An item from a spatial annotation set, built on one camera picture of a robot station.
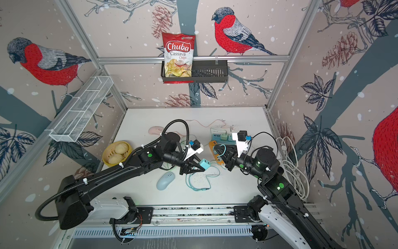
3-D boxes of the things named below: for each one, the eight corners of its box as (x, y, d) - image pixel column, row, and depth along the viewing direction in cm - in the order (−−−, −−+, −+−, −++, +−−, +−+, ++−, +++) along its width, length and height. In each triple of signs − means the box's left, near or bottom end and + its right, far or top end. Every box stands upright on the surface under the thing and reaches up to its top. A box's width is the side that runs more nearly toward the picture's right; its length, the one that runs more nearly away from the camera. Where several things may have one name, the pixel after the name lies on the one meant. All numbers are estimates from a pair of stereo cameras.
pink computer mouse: (148, 135, 108) (147, 132, 105) (150, 129, 112) (149, 125, 109) (162, 135, 108) (160, 132, 105) (163, 129, 112) (162, 125, 109)
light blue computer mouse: (155, 186, 85) (153, 184, 83) (169, 170, 90) (168, 168, 88) (161, 192, 83) (160, 191, 80) (176, 176, 88) (175, 174, 86)
